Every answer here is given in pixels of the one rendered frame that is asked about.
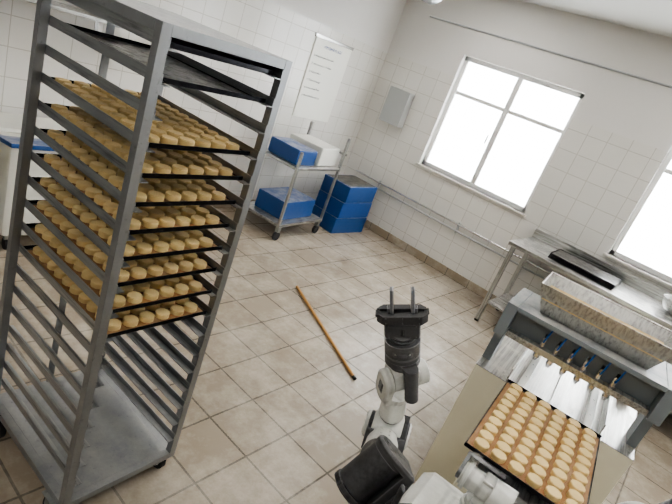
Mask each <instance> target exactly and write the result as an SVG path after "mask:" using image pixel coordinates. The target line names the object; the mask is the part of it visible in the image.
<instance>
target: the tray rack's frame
mask: <svg viewBox="0 0 672 504"><path fill-rule="evenodd" d="M88 1H91V2H93V3H95V4H97V5H99V6H101V7H104V8H106V9H108V10H110V11H112V12H114V13H117V14H119V15H121V16H123V17H125V18H128V19H130V20H132V21H134V22H136V23H138V24H141V25H143V26H145V27H147V28H149V29H151V30H154V27H155V22H156V18H158V19H161V20H164V21H167V22H169V23H171V24H173V28H172V33H171V37H173V38H177V39H180V40H184V41H187V42H191V43H194V44H197V45H201V46H204V47H208V48H211V49H215V50H218V51H222V52H225V53H228V54H232V55H235V56H239V57H242V58H246V59H249V60H252V61H256V62H259V63H263V64H266V65H270V66H273V67H276V68H280V69H284V67H285V64H286V60H285V59H283V58H282V57H279V56H277V55H275V54H272V53H270V52H267V51H265V50H263V49H260V48H258V47H255V46H253V45H251V44H248V43H246V42H243V41H241V40H239V39H236V38H234V37H231V36H229V35H227V34H224V33H222V32H219V31H217V30H215V29H212V28H210V27H207V26H205V25H203V24H200V23H198V22H195V21H193V20H191V19H188V18H186V17H183V16H181V15H179V14H176V13H174V12H171V11H168V10H165V9H162V8H159V7H156V6H153V5H150V4H147V3H144V2H141V1H138V0H88ZM51 3H52V0H37V5H36V13H35V21H34V30H33V38H32V46H31V54H30V62H29V71H28V79H27V87H26V95H25V103H24V112H23V120H22V128H21V136H20V144H19V153H18V161H17V169H16V177H15V185H14V194H13V202H12V210H11V218H10V226H9V235H8V243H7V251H6V259H5V267H4V276H3V284H2V292H1V300H0V390H1V383H2V375H3V368H4V360H5V352H6V345H7V337H8V330H9V322H10V314H11V307H12V299H13V292H14V284H15V276H16V269H17V261H18V254H19V246H20V238H21V231H22V223H23V216H24V208H25V200H26V193H27V185H28V178H29V170H30V162H31V155H32V147H33V140H34V132H35V124H36V117H37V109H38V102H39V94H40V86H41V79H42V71H43V64H44V56H45V48H46V41H47V33H48V26H49V18H50V10H51ZM56 379H57V380H58V381H59V382H60V384H61V385H62V386H63V387H64V389H65V390H66V391H67V392H68V394H69V395H70V396H71V397H72V399H73V400H74V401H75V402H76V404H77V405H78V403H79V398H80V395H79V394H78V393H77V392H76V391H75V389H74V388H73V387H72V386H71V385H70V383H69V382H68V381H67V380H66V378H65V377H64V376H60V377H57V378H56ZM98 379H99V380H100V381H101V382H102V383H103V384H104V385H103V386H100V387H97V388H95V391H94V396H93V399H94V400H95V401H96V403H97V404H98V405H99V407H96V408H93V409H91V410H90V415H89V420H90V421H91V422H92V423H93V425H94V426H95V427H93V428H90V429H88V430H86V433H85V439H86V441H87V442H88V443H89V445H90V447H87V448H85V449H83V450H82V452H81V456H80V457H81V458H82V460H83V461H84V462H85V464H86V465H85V466H83V467H81V468H79V469H78V470H77V477H78V478H79V479H80V481H81V482H82V484H80V485H78V486H76V487H74V489H73V494H72V498H71V503H70V504H78V503H80V502H82V501H84V500H86V499H88V498H90V497H92V496H94V495H96V494H98V493H100V492H102V491H104V490H106V489H108V488H110V487H112V486H114V485H116V484H118V483H120V482H122V481H124V480H126V479H128V478H130V477H132V476H134V475H136V474H138V473H140V472H142V471H144V470H146V469H148V468H150V467H152V466H154V465H156V464H158V463H160V462H162V461H164V460H166V459H168V457H169V454H170V453H169V452H168V451H167V450H166V447H167V444H168V442H167V441H166V440H165V438H164V437H163V436H162V435H161V434H160V433H159V432H158V431H157V429H156V428H155V427H154V426H153V425H152V424H151V423H150V422H149V421H148V419H147V418H146V417H145V416H144V415H143V414H142V413H141V412H140V410H139V409H138V408H137V407H136V406H135V405H134V404H133V403H132V401H131V400H130V399H129V398H128V397H127V396H126V395H125V394H124V392H123V391H122V390H121V389H120V388H119V387H118V386H117V385H116V384H115V382H114V381H113V380H112V379H111V378H110V377H109V376H108V375H107V373H106V372H105V371H104V370H103V369H102V368H101V367H100V368H99V373H98ZM41 383H42V384H43V385H44V387H45V388H46V389H47V390H48V392H49V393H50V394H51V396H52V397H53V398H54V399H55V401H56V402H57V403H58V405H59V406H60V407H61V409H62V410H63V411H64V412H65V414H66V415H67V416H68V418H69V419H70V420H71V421H72V423H73V424H74V422H75V417H76V416H75V415H74V413H73V412H72V411H71V410H70V408H69V407H68V406H67V405H66V403H65V402H64V401H63V399H62V398H61V397H60V396H59V394H58V393H57V392H56V391H55V389H54V388H53V387H52V386H51V384H50V383H49V382H48V380H47V379H46V381H43V382H41ZM28 388H29V389H30V390H31V392H32V393H33V394H34V396H35V397H36V398H37V400H38V401H39V402H40V404H41V405H42V406H43V408H44V409H45V410H46V412H47V413H48V414H49V416H50V417H51V418H52V420H53V421H54V422H55V424H56V425H57V426H58V428H59V429H60V430H61V432H62V433H63V434H64V436H65V437H66V438H67V440H68V441H69V442H71V437H72V436H71V434H70V433H69V432H68V430H67V429H66V428H65V426H64V425H63V424H62V422H61V421H60V420H59V418H58V417H57V416H56V414H55V413H54V412H53V411H52V409H51V408H50V407H49V405H48V404H47V403H46V401H45V400H44V399H43V397H42V396H41V395H40V393H39V392H38V391H37V389H36V388H35V387H34V385H29V386H28ZM15 391H16V392H17V394H18V395H19V396H20V398H21V399H22V401H23V402H24V403H25V405H26V406H27V407H28V409H29V410H30V412H31V413H32V414H33V416H34V417H35V419H36V420H37V421H38V423H39V424H40V425H41V427H42V428H43V430H44V431H45V432H46V434H47V435H48V436H49V438H50V439H51V441H52V442H53V443H54V445H55V446H56V448H57V449H58V450H59V452H60V453H61V454H62V456H63V457H64V459H65V460H66V461H67V457H68V454H67V453H66V452H65V450H64V449H63V447H62V446H61V445H60V443H59V442H58V441H57V439H56V438H55V437H54V435H53V434H52V432H51V431H50V430H49V428H48V427H47V426H46V424H45V423H44V422H43V420H42V419H41V417H40V416H39V415H38V413H37V412H36V411H35V409H34V408H33V407H32V405H31V404H30V402H29V401H28V400H27V398H26V397H25V396H24V394H23V393H22V392H21V390H20V389H15ZM0 421H1V423H2V424H3V426H4V427H5V429H6V430H7V432H8V433H9V435H10V436H11V438H12V439H13V441H14V442H15V444H16V445H17V447H18V448H19V450H20V451H21V453H22V454H23V456H24V457H25V459H26V460H27V462H28V463H29V465H30V466H31V468H32V469H33V471H34V472H35V474H36V475H37V477H38V478H39V480H40V481H41V483H42V484H43V486H44V487H45V489H46V490H44V491H42V494H43V495H44V497H45V501H44V504H58V501H59V496H60V491H61V487H62V482H63V477H64V472H63V471H62V469H61V468H60V466H59V465H58V464H57V462H56V461H55V459H54V458H53V457H52V455H51V454H50V452H49V451H48V450H47V448H46V447H45V445H44V444H43V442H42V441H41V440H40V438H39V437H38V435H37V434H36V433H35V431H34V430H33V428H32V427H31V426H30V424H29V423H28V421H27V420H26V419H25V417H24V416H23V414H22V413H21V411H20V410H19V409H18V407H17V406H16V404H15V403H14V402H13V400H12V399H11V397H10V396H9V395H8V393H7V392H5V393H2V394H0Z"/></svg>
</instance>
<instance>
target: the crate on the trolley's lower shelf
mask: <svg viewBox="0 0 672 504"><path fill-rule="evenodd" d="M288 190H289V187H273V188H260V189H259V192H258V195H257V198H256V201H255V206H257V207H259V208H260V209H262V210H264V211H265V212H267V213H269V214H271V215H272V216H274V217H276V218H278V219H279V217H280V214H281V211H282V208H283V205H284V202H285V199H286V196H287V193H288ZM315 202H316V200H315V199H313V198H311V197H309V196H307V195H305V194H304V193H302V192H300V191H298V190H296V189H294V188H293V189H292V192H291V195H290V198H289V201H288V204H287V207H286V210H285V213H284V216H283V219H282V220H287V219H294V218H300V217H307V216H311V213H312V210H313V207H314V205H315Z"/></svg>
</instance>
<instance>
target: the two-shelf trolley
mask: <svg viewBox="0 0 672 504"><path fill-rule="evenodd" d="M313 123H314V122H313V121H311V122H310V125H309V128H308V131H307V135H310V132H311V129H312V126H313ZM350 141H351V139H349V138H348V140H347V143H346V146H345V148H344V151H343V152H341V151H340V152H339V153H340V154H342V157H341V160H340V162H339V165H338V167H336V166H316V165H313V166H303V165H301V162H302V159H303V156H304V153H303V152H301V153H300V156H299V159H298V162H297V165H294V164H292V163H290V162H288V161H287V160H285V159H283V158H281V157H279V156H277V155H276V154H274V153H272V152H270V151H269V150H268V148H267V149H266V153H265V155H267V156H269V157H271V158H273V159H275V160H277V161H278V162H280V163H282V164H284V165H286V166H288V167H290V168H292V169H294V170H295V171H294V174H293V177H292V180H291V183H290V186H289V190H288V193H287V196H286V199H285V202H284V205H283V208H282V211H281V214H280V217H279V219H278V218H276V217H274V216H272V215H271V214H269V213H267V212H265V211H264V210H262V209H260V208H259V207H257V206H255V201H252V202H250V206H249V209H248V210H249V211H251V212H253V213H254V214H256V215H258V216H259V217H261V218H263V219H264V220H266V221H268V222H269V223H271V224H273V225H274V226H276V228H275V232H274V233H273V235H272V240H274V241H276V240H277V239H278V238H279V236H280V231H281V228H282V227H288V226H294V225H301V224H307V223H314V222H315V224H314V226H313V228H312V232H313V233H316V232H317V231H318V229H319V224H320V222H322V219H323V216H324V213H325V210H326V208H327V205H328V202H329V199H330V197H331V194H332V191H333V188H334V186H335V183H336V180H337V177H338V174H339V172H340V169H341V166H342V163H343V161H344V158H345V156H347V154H346V152H347V150H348V147H349V144H350ZM298 171H336V174H335V176H334V179H333V182H332V185H331V188H330V190H329V193H328V196H327V199H326V201H325V204H324V207H323V210H322V213H321V215H320V217H318V216H316V215H314V214H313V213H311V216H307V217H300V218H294V219H287V220H282V219H283V216H284V213H285V210H286V207H287V204H288V201H289V198H290V195H291V192H292V189H293V186H294V183H295V180H296V177H297V174H298Z"/></svg>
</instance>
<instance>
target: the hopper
mask: <svg viewBox="0 0 672 504"><path fill-rule="evenodd" d="M540 312H541V313H542V314H544V315H546V316H548V317H550V318H552V319H554V320H555V321H557V322H559V323H561V324H563V325H565V326H567V327H568V328H570V329H572V330H574V331H576V332H578V333H580V334H581V335H583V336H585V337H587V338H589V339H591V340H593V341H594V342H596V343H598V344H600V345H602V346H604V347H606V348H607V349H609V350H611V351H613V352H615V353H617V354H619V355H620V356H622V357H624V358H626V359H628V360H630V361H632V362H633V363H635V364H637V365H639V366H641V367H643V368H645V369H646V370H648V369H650V368H652V367H654V366H656V365H658V364H660V363H662V362H664V361H667V360H669V359H671V358H672V331H671V330H669V329H667V328H665V327H663V326H661V325H659V324H657V323H655V322H653V321H651V320H649V319H647V318H645V317H643V316H641V315H639V314H637V313H635V312H633V311H631V310H629V309H627V308H625V307H623V306H621V305H619V304H617V303H615V302H613V301H611V300H609V299H607V298H605V297H603V296H601V295H599V294H597V293H595V292H593V291H591V290H589V289H587V288H585V287H583V286H581V285H579V284H577V283H575V282H573V281H571V280H569V279H567V278H565V277H563V276H561V275H559V274H557V273H555V272H553V271H552V272H551V273H550V274H549V275H548V276H547V277H546V278H545V279H544V281H543V282H542V283H541V301H540Z"/></svg>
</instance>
